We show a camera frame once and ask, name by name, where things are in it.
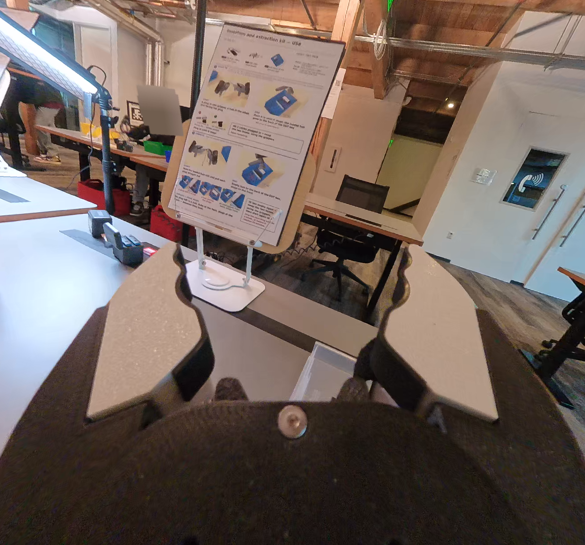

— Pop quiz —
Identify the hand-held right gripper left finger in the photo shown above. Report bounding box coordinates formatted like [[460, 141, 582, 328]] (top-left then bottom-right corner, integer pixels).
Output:
[[86, 242, 215, 421]]

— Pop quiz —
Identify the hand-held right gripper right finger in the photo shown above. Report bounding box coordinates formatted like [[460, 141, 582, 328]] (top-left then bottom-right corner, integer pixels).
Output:
[[354, 244, 500, 422]]

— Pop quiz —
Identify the clear plastic bin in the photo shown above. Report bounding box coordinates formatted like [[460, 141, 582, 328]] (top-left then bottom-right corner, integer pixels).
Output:
[[289, 342, 359, 402]]

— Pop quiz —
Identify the black battery charger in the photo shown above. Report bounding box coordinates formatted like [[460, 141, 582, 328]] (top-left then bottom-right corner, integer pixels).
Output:
[[101, 222, 158, 266]]

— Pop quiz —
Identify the red floor bin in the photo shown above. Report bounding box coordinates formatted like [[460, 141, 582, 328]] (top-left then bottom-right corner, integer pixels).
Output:
[[77, 179, 132, 218], [150, 205, 184, 243]]

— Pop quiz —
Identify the wooden desk with black legs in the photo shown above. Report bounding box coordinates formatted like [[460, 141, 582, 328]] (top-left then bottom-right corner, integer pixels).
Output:
[[523, 265, 585, 411]]

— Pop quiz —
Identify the black office chair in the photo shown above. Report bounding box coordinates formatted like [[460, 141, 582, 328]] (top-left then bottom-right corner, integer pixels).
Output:
[[301, 175, 391, 303]]

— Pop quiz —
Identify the black light stand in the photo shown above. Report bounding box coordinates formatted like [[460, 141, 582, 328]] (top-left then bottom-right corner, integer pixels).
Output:
[[84, 65, 123, 216]]

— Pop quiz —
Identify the cardboard backing board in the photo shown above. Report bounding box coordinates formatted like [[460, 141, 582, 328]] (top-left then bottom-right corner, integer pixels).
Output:
[[161, 118, 317, 254]]

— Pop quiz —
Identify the phone sign window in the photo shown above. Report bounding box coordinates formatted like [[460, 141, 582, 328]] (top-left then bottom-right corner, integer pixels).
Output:
[[499, 145, 569, 211]]

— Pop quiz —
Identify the long wooden desk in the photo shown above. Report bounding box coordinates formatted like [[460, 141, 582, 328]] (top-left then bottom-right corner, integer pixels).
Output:
[[36, 124, 171, 199]]

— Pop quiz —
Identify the printed instruction sheet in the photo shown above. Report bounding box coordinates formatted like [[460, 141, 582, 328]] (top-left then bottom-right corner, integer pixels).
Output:
[[168, 22, 346, 246]]

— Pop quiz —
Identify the paper notice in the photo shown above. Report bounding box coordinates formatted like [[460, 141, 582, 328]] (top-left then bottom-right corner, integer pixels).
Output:
[[320, 78, 346, 119]]

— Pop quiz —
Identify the metal ceiling conduit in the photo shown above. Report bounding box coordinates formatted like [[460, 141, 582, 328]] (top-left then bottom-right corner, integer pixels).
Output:
[[354, 33, 585, 65]]

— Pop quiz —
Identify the LED light panel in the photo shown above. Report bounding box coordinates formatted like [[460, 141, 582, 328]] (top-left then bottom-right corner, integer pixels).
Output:
[[0, 8, 99, 100]]

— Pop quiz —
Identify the black stand pole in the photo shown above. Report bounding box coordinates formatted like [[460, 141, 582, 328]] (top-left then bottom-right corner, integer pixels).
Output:
[[189, 0, 215, 98]]

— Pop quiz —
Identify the metal door handle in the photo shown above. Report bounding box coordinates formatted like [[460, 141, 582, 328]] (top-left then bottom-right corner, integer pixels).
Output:
[[559, 205, 585, 249], [531, 184, 568, 241]]

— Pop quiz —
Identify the white cable bundle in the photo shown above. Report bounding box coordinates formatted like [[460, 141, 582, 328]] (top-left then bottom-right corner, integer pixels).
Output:
[[373, 19, 390, 61]]

